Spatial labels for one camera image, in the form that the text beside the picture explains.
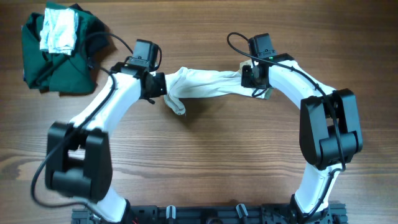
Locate white tan green shirt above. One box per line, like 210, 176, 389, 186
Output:
164, 61, 272, 115

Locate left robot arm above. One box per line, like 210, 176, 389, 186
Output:
40, 39, 167, 223

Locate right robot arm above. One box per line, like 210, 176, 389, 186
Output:
241, 34, 363, 223

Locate light patterned folded cloth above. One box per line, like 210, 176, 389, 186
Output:
39, 8, 79, 56

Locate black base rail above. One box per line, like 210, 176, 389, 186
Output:
71, 203, 348, 224

